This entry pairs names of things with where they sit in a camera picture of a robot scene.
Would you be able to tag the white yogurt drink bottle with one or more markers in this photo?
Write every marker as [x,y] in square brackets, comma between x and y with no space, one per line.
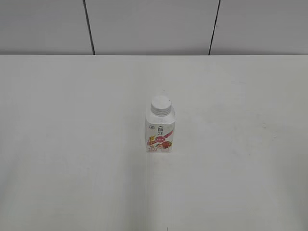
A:
[159,132]

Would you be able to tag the white ribbed screw cap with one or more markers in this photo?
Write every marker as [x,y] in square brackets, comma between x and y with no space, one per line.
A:
[161,105]

